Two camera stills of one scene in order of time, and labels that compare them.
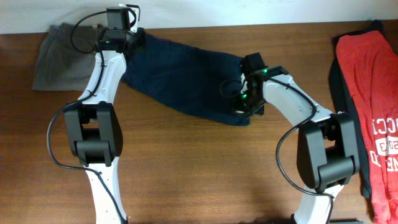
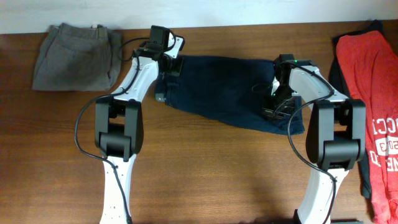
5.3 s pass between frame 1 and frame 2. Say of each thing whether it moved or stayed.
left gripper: moved
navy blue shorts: moved
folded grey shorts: stayed
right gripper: moved
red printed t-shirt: stayed
